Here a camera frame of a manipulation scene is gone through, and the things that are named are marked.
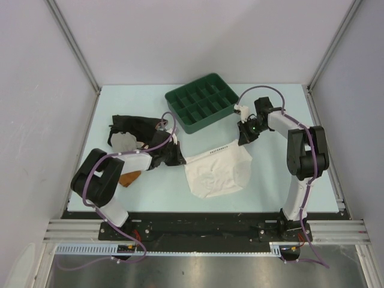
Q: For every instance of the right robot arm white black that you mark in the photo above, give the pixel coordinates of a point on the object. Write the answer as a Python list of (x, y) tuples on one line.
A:
[(307, 155)]

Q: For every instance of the white cable duct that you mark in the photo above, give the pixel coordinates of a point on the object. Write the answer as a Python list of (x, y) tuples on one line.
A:
[(264, 250)]

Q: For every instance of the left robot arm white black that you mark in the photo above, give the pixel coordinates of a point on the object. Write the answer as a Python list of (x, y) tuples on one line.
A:
[(98, 176)]

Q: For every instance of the front aluminium rail right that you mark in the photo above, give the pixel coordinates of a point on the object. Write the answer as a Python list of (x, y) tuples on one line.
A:
[(339, 232)]

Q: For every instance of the orange brown underwear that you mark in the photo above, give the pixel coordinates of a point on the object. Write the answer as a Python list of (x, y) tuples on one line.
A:
[(127, 179)]

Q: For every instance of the right aluminium corner post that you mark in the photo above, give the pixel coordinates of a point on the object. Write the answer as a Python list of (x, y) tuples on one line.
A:
[(336, 40)]

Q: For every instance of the green compartment tray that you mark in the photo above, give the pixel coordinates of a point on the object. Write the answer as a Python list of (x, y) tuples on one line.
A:
[(201, 102)]

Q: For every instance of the left aluminium corner post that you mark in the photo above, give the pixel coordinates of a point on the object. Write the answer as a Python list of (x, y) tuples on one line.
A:
[(73, 44)]

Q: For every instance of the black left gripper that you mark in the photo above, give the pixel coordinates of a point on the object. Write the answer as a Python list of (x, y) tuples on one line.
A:
[(178, 159)]

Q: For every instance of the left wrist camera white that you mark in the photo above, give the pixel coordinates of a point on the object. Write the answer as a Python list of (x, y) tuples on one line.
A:
[(163, 130)]

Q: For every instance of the white underwear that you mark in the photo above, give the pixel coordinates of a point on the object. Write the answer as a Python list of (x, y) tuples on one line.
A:
[(220, 171)]

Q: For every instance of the black underwear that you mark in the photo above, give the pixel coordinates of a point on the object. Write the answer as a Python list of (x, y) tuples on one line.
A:
[(142, 128)]

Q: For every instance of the aluminium rail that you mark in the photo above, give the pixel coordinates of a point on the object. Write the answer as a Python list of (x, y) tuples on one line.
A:
[(339, 232), (72, 231)]

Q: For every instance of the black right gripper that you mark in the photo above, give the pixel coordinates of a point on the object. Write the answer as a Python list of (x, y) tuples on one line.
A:
[(245, 137)]

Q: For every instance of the aluminium corner post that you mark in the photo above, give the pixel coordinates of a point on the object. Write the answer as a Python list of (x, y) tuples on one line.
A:
[(73, 44), (336, 40)]

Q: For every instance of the grey underwear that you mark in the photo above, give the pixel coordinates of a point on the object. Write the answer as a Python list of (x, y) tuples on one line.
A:
[(122, 142)]

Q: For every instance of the front aluminium rail left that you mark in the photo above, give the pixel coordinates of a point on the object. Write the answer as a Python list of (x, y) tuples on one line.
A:
[(72, 231)]

